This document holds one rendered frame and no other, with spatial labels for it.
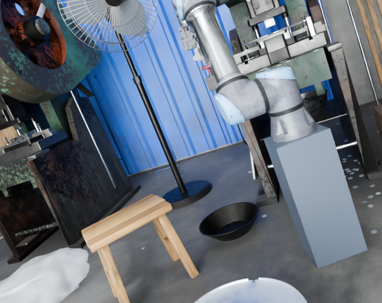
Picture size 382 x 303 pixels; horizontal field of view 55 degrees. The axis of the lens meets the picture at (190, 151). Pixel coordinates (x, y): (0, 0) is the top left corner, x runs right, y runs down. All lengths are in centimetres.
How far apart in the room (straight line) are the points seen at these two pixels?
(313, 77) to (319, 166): 67
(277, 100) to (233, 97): 14
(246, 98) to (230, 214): 86
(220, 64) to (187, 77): 205
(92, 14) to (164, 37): 118
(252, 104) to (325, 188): 36
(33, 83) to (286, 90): 154
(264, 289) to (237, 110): 55
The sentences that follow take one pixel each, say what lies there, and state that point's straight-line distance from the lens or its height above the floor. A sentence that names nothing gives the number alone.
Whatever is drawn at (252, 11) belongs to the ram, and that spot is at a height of 92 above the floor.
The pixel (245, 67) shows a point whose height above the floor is 68.
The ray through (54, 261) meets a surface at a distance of 197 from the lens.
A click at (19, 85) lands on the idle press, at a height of 104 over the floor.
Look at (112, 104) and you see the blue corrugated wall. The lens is 361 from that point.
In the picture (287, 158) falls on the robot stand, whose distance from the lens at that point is 121.
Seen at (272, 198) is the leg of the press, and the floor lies 3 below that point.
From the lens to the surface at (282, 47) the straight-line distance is 187.
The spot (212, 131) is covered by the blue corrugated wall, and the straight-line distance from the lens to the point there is 335.
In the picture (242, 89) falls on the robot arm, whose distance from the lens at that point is 119.
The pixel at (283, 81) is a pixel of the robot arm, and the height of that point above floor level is 64.
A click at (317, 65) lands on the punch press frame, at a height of 58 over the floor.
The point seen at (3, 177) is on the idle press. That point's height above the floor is 57.
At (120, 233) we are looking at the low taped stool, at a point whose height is 32.
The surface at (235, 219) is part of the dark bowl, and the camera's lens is 188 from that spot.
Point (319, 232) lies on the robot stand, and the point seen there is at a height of 13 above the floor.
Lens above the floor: 78
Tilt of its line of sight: 12 degrees down
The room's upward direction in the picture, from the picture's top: 22 degrees counter-clockwise
